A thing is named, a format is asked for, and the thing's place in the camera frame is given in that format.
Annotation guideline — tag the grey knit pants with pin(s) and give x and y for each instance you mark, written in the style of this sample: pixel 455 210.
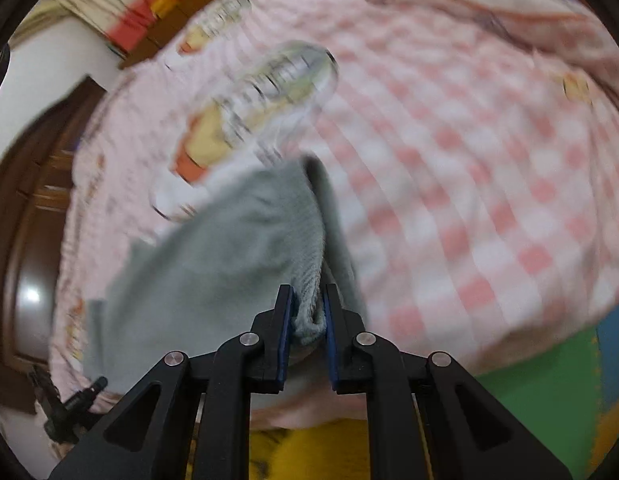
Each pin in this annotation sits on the grey knit pants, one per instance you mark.
pixel 192 285

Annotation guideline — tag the dark wooden headboard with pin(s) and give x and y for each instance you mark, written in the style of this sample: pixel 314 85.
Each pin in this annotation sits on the dark wooden headboard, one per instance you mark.
pixel 35 187

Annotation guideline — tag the pink checkered cartoon duvet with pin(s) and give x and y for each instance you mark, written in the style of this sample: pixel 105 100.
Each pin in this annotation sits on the pink checkered cartoon duvet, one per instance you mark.
pixel 478 140

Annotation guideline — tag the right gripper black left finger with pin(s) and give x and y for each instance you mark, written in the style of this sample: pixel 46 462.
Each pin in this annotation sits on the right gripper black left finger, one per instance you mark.
pixel 190 417

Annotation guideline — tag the green and blue floor mat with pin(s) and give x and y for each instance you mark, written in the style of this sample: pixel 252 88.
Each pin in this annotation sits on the green and blue floor mat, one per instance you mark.
pixel 568 396

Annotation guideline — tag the yellow fluffy garment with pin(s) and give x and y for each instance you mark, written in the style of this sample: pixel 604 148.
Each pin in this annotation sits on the yellow fluffy garment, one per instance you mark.
pixel 335 450

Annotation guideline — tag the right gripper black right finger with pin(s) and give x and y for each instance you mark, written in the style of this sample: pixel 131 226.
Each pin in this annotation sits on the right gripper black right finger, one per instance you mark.
pixel 428 418

